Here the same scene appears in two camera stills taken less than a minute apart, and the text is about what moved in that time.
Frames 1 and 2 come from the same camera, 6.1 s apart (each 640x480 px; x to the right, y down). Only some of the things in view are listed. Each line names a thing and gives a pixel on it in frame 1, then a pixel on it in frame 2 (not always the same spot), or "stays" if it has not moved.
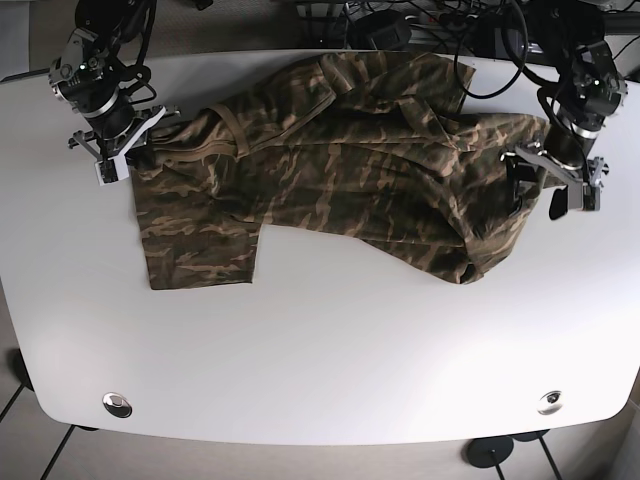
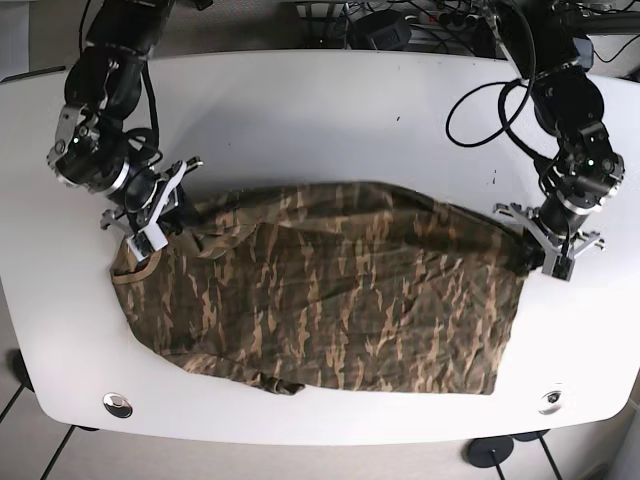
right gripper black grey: [578, 194] to [557, 223]
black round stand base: [490, 451] stays
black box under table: [380, 30] stays
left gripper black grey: [109, 151] to [148, 197]
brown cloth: [372, 149] to [333, 285]
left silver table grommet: [117, 404] stays
